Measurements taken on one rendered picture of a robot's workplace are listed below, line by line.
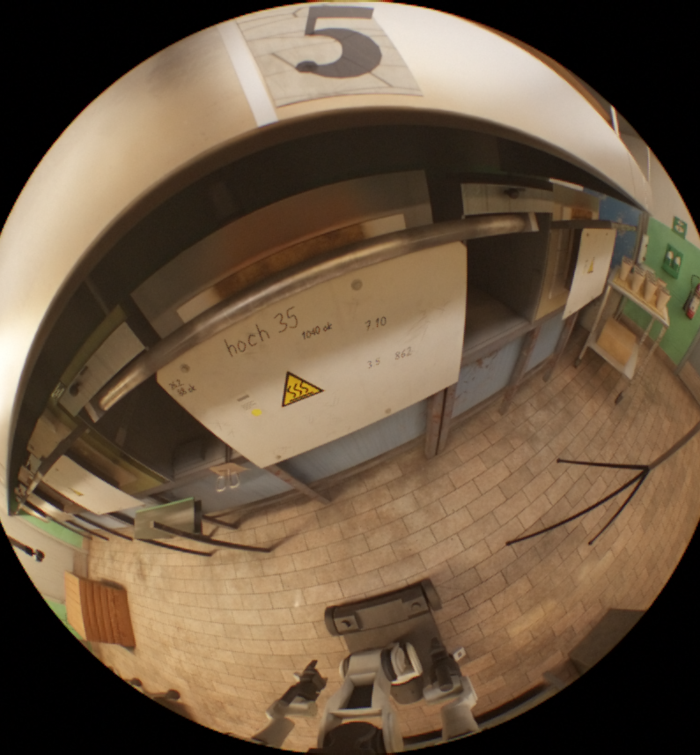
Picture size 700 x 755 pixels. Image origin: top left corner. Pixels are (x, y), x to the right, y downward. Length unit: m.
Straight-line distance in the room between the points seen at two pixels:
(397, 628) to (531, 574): 0.80
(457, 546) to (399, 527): 0.37
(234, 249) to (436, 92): 0.38
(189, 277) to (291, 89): 0.39
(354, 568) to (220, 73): 1.61
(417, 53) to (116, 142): 0.19
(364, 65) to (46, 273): 0.24
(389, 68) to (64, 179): 0.21
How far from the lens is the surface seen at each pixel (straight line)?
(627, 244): 2.82
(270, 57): 0.18
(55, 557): 4.81
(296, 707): 0.92
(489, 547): 1.52
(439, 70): 0.22
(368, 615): 1.34
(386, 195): 0.50
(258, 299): 0.22
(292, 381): 0.43
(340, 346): 0.41
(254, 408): 0.47
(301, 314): 0.36
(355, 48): 0.19
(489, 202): 0.65
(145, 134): 0.17
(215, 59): 0.19
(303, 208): 0.45
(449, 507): 1.48
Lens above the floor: 1.45
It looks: 46 degrees down
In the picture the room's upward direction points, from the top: 21 degrees counter-clockwise
